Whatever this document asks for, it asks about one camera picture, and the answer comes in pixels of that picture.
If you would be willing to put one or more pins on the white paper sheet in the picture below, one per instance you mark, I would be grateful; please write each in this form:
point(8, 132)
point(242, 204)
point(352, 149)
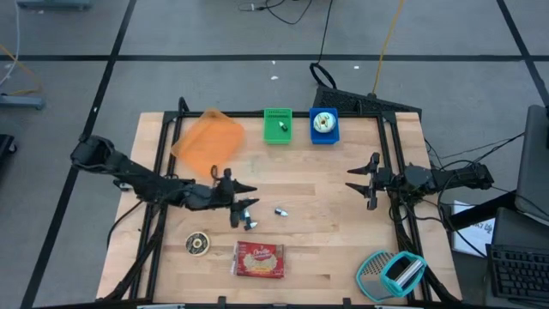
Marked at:
point(476, 236)

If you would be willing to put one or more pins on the black table edge clip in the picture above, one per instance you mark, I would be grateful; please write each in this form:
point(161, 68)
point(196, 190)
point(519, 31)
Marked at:
point(221, 300)
point(347, 302)

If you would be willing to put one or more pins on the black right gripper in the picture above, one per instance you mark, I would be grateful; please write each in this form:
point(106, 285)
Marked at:
point(384, 180)

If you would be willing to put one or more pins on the grey computer monitor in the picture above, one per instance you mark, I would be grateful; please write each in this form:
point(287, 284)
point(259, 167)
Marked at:
point(534, 171)

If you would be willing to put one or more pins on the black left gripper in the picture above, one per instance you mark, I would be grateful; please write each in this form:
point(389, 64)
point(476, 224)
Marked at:
point(216, 195)

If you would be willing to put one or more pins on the grey table foot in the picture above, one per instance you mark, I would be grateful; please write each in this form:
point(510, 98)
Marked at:
point(21, 101)
point(51, 3)

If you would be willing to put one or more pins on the teal metal box grater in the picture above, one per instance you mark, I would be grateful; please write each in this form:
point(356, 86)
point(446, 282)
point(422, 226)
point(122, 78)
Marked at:
point(373, 274)

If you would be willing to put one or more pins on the black perforated panel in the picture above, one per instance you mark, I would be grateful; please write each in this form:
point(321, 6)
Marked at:
point(343, 101)

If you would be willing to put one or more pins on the red popcorn packet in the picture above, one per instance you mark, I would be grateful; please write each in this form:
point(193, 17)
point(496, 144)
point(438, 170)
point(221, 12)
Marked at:
point(257, 262)

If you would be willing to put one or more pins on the chocolate frosted toy donut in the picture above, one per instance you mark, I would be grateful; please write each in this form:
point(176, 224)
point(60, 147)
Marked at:
point(191, 244)

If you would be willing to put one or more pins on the green plastic basket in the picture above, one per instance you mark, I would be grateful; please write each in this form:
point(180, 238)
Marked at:
point(272, 134)

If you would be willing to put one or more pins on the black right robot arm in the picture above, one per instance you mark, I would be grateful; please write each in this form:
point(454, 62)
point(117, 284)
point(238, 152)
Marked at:
point(463, 175)

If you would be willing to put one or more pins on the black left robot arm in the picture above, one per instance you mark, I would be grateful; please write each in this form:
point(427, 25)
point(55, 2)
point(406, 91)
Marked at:
point(141, 182)

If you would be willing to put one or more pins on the black metal beam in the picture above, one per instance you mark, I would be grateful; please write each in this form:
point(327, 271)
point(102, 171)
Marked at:
point(480, 212)

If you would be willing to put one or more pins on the black aluminium table frame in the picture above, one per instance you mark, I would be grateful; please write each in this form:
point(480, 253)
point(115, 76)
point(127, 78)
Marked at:
point(300, 114)

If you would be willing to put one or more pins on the blue plastic basket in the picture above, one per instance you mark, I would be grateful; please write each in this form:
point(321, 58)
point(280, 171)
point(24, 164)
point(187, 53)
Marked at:
point(315, 138)

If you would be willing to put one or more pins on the mint frosted toy donut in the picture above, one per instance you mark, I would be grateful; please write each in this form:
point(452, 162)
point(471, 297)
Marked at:
point(318, 124)

